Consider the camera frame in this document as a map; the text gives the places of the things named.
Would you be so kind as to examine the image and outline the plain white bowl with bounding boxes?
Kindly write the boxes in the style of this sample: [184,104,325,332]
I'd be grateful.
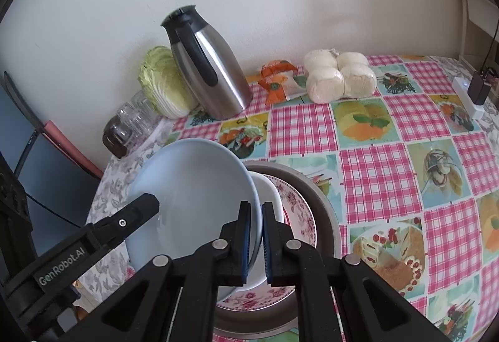
[216,172,286,301]

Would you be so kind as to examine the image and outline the pink board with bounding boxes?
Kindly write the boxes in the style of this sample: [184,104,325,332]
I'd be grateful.
[43,121,104,181]

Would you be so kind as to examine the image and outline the grey floral cloth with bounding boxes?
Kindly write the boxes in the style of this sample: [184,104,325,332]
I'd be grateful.
[76,114,184,311]

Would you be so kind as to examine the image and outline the orange snack packet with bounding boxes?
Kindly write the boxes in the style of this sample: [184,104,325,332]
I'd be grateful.
[259,59,308,104]

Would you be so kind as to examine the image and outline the black charger cable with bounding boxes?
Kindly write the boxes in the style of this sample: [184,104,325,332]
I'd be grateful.
[481,12,499,72]

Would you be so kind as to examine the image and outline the stainless steel basin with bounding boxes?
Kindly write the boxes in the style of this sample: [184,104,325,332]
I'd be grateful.
[212,160,348,340]

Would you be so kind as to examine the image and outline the pale strawberry print bowl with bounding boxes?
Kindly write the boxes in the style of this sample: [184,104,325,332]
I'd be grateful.
[125,137,263,290]

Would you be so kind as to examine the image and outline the round floral plate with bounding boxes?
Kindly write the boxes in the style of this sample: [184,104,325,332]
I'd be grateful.
[216,175,317,312]

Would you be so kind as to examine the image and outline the white power strip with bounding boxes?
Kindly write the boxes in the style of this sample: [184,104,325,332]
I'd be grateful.
[452,76,486,120]

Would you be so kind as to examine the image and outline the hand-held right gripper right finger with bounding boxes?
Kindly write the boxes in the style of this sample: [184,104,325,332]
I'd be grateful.
[262,202,451,342]

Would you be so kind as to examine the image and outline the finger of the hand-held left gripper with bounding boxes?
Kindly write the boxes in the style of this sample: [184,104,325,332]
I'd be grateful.
[84,193,160,254]

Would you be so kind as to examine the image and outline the napa cabbage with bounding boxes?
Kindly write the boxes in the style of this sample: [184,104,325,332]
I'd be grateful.
[138,46,199,120]

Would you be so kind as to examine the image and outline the bagged white steamed buns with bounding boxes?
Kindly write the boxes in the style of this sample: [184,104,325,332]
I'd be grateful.
[303,48,377,104]

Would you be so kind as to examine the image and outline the stainless steel thermos jug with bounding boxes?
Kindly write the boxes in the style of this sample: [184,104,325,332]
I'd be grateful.
[161,5,253,120]

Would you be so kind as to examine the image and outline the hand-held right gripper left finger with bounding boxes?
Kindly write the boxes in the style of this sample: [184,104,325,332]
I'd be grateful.
[91,202,252,342]

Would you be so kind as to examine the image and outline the black charger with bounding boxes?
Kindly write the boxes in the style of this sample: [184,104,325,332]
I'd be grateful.
[468,67,496,106]

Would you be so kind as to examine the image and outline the white wooden shelf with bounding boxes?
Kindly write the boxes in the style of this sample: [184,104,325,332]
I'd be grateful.
[458,0,499,62]

